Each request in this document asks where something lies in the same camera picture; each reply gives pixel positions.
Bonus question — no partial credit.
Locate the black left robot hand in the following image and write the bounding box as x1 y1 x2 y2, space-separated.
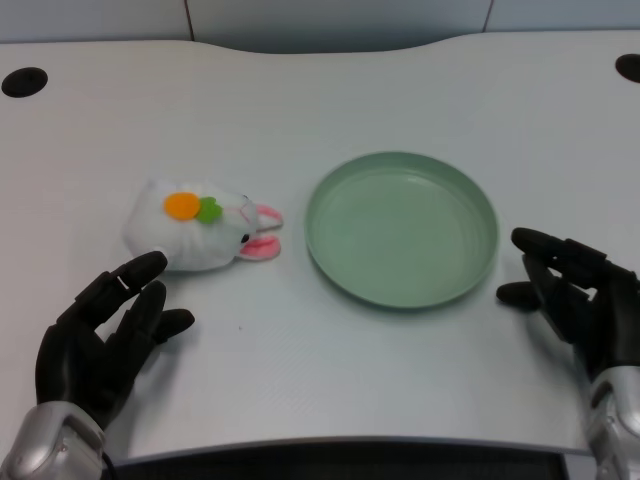
34 250 196 432

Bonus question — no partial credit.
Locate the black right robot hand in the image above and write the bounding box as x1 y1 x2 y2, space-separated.
495 227 640 384

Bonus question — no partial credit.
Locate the white rabbit doll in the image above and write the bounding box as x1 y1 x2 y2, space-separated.
123 178 285 274

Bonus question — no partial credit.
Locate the green round plate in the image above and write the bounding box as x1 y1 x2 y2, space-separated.
303 151 501 310

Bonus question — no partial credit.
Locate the black robot torso front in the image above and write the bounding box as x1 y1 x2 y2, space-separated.
102 439 571 480

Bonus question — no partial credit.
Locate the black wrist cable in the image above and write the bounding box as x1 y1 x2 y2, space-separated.
101 447 121 480

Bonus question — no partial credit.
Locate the black table cable hole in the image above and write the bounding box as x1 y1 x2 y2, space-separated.
613 53 640 85
0 67 50 99

